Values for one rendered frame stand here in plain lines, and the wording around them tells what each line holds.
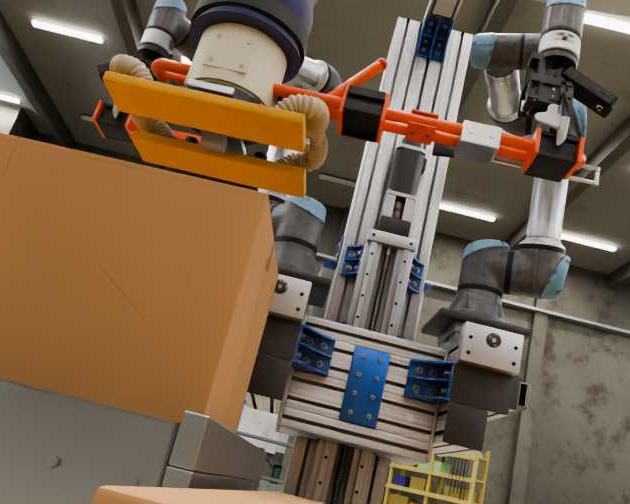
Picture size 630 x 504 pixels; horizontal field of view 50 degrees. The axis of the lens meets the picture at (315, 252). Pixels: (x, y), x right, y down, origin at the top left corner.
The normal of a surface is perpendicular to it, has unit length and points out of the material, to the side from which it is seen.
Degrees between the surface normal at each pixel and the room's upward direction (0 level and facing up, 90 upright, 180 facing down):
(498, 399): 90
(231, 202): 90
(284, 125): 179
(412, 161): 90
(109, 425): 90
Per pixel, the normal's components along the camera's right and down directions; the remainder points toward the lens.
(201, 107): -0.24, 0.91
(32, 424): -0.03, -0.34
